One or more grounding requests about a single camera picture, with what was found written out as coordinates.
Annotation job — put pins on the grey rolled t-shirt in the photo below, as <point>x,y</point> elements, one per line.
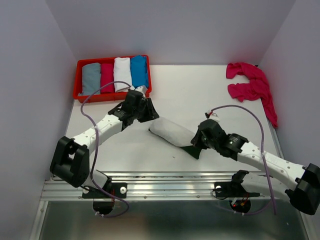
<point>91,79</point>

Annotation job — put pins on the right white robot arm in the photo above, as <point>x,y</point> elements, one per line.
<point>294,183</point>

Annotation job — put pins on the cream and green t-shirt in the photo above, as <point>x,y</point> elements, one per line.
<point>176,135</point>

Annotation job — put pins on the blue rolled t-shirt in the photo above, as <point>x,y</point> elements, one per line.
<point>139,73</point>

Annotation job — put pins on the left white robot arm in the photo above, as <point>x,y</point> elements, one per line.
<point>71,158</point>

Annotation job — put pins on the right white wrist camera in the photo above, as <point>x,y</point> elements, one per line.
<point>210,115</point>

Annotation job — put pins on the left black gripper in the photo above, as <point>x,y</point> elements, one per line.
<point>151,112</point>

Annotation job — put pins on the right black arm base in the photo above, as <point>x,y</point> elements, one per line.
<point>233,188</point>

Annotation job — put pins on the magenta crumpled t-shirt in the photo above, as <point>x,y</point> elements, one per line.
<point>256,88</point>

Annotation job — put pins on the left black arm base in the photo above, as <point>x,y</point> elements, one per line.
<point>90,191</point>

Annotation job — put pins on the red plastic tray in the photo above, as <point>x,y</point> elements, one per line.
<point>104,97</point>

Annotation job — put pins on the white rolled t-shirt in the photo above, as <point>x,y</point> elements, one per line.
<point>122,74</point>

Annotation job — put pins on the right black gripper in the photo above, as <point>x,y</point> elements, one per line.
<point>196,140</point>

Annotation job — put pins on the magenta rolled t-shirt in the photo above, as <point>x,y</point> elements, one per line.
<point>107,77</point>

